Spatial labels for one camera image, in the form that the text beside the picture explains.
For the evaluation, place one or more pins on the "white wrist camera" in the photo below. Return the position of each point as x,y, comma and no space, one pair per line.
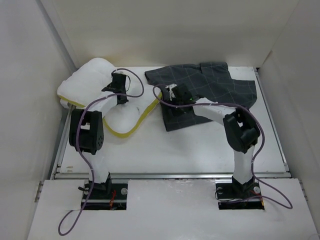
117,72
170,90

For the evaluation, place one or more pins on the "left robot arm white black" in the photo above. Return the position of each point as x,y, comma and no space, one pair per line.
86,132

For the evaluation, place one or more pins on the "aluminium front rail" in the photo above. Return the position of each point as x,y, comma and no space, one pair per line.
156,176

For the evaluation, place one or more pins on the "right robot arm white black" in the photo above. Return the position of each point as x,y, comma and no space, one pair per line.
241,131

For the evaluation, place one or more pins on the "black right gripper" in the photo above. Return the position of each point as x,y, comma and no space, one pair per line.
175,112

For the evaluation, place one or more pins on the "dark grey checked pillowcase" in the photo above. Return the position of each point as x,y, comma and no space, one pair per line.
211,80

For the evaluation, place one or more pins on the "white front cover board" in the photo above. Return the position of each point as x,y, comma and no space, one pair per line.
169,210

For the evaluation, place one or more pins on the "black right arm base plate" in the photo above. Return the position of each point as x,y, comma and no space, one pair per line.
234,196

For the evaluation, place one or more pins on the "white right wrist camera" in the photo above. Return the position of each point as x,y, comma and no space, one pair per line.
170,90

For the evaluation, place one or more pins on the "aluminium left side rail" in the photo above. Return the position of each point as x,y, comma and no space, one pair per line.
60,143

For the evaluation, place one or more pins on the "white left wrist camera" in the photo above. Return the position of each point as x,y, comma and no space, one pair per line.
117,72

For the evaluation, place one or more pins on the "aluminium right side rail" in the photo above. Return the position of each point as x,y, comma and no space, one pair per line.
271,161

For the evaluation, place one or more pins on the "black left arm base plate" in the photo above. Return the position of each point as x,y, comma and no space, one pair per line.
113,199

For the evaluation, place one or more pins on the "aluminium rail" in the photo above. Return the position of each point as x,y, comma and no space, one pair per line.
271,161
60,143
156,176

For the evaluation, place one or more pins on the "white pillow with yellow edge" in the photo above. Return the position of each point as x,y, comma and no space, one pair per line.
86,84

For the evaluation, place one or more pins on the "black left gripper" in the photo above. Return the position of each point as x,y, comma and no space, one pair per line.
125,100

